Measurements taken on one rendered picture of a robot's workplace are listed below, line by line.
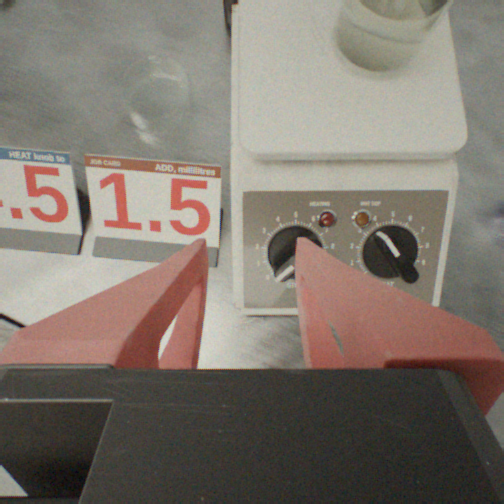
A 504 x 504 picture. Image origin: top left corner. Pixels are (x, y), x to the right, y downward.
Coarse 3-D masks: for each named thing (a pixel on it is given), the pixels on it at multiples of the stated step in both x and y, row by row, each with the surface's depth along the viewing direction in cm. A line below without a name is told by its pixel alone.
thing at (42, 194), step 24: (0, 168) 24; (24, 168) 24; (48, 168) 24; (0, 192) 25; (24, 192) 25; (48, 192) 25; (0, 216) 26; (24, 216) 26; (48, 216) 25; (72, 216) 25
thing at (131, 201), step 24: (96, 168) 24; (96, 192) 24; (120, 192) 24; (144, 192) 24; (168, 192) 24; (192, 192) 24; (96, 216) 25; (120, 216) 25; (144, 216) 25; (168, 216) 25; (192, 216) 25
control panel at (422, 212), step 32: (256, 192) 20; (288, 192) 20; (320, 192) 20; (352, 192) 20; (384, 192) 20; (416, 192) 20; (448, 192) 20; (256, 224) 21; (288, 224) 21; (320, 224) 21; (352, 224) 21; (384, 224) 21; (416, 224) 21; (256, 256) 21; (352, 256) 21; (256, 288) 22; (288, 288) 22; (416, 288) 22
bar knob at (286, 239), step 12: (288, 228) 20; (300, 228) 20; (276, 240) 21; (288, 240) 21; (312, 240) 19; (276, 252) 21; (288, 252) 20; (276, 264) 20; (288, 264) 20; (276, 276) 20; (288, 276) 20
